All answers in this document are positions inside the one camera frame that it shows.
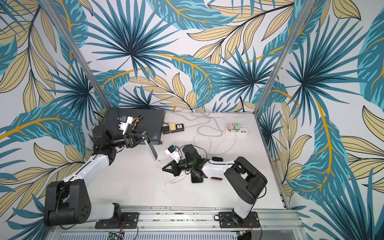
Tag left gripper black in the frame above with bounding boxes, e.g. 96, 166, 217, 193
107, 128, 149, 148

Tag black phone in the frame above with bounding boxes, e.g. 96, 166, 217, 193
143, 132, 158, 161
191, 174, 204, 184

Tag white charging cable pink phone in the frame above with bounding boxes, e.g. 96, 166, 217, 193
209, 128, 238, 157

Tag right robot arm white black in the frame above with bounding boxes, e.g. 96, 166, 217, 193
162, 144, 268, 223

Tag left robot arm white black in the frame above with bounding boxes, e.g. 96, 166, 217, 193
44, 125, 152, 230

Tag yellow black pliers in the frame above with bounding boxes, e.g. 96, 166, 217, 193
132, 115, 143, 129

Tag black power socket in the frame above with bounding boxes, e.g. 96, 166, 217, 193
162, 124, 185, 135

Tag pink charger plug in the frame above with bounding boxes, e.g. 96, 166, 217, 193
227, 123, 235, 131

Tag green charger plug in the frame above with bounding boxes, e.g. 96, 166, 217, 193
234, 123, 242, 131

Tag white power strip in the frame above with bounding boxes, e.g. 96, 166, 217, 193
225, 128, 249, 137

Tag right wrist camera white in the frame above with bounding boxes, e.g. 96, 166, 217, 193
165, 145, 182, 163

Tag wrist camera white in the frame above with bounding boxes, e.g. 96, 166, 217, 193
165, 145, 182, 163
118, 116, 134, 135

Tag dark grey network switch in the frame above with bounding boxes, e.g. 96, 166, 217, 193
92, 108, 165, 145

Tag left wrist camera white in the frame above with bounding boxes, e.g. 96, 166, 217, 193
118, 116, 134, 135

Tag grey power strip cord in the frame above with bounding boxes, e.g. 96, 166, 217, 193
163, 110, 229, 139

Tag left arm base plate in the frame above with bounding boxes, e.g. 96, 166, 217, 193
95, 212, 140, 229

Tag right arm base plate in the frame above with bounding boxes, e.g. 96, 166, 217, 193
214, 212, 261, 229

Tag left aluminium corner post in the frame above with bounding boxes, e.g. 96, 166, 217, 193
41, 0, 112, 110

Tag aluminium corner post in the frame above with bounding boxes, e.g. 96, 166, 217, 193
41, 0, 112, 110
254, 0, 315, 118

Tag aluminium front rail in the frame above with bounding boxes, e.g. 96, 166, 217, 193
44, 207, 308, 240

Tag right aluminium corner post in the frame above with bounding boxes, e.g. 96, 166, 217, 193
254, 0, 315, 118

